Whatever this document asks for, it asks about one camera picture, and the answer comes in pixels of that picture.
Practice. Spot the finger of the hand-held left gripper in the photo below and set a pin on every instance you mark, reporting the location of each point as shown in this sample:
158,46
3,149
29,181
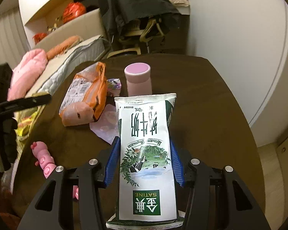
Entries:
33,100

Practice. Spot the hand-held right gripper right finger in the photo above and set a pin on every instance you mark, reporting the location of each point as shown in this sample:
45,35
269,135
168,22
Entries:
177,164

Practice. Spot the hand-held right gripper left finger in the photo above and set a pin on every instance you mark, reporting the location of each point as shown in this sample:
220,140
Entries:
112,159

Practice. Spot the yellow plastic bag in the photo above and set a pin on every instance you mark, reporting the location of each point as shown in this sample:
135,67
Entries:
26,127

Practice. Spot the white green milk carton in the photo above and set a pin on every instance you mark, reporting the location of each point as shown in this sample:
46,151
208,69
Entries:
144,148

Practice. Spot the person's left forearm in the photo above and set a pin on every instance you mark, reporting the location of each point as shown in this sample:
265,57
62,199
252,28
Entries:
2,210

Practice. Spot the clear pink plastic wrapper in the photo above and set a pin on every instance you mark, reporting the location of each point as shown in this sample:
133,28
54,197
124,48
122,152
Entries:
105,127

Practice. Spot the white mattress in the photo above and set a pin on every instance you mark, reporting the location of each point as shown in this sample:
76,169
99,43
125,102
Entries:
69,64

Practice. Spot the orange bread bag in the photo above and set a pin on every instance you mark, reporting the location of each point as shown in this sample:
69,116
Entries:
86,95

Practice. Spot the orange plush pillow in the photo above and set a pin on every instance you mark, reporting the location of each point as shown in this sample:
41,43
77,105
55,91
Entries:
62,46

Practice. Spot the pink toy pig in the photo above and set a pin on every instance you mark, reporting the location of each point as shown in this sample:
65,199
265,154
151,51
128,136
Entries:
46,163

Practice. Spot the orange fuzzy object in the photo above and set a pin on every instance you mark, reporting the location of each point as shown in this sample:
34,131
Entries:
39,37

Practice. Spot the purple candy wrapper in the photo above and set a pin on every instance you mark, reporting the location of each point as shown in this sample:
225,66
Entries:
114,86

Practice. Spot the pink cup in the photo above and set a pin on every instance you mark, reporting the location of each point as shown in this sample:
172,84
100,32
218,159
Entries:
138,81

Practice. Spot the beige bed headboard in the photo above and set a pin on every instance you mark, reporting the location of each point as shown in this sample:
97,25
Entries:
81,25

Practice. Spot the red plastic bag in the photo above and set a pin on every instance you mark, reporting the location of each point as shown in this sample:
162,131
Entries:
74,12

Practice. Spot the beige office chair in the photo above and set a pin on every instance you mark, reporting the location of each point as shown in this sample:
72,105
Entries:
146,32

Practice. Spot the dark jacket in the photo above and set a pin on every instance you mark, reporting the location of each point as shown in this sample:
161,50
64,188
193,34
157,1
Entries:
134,2

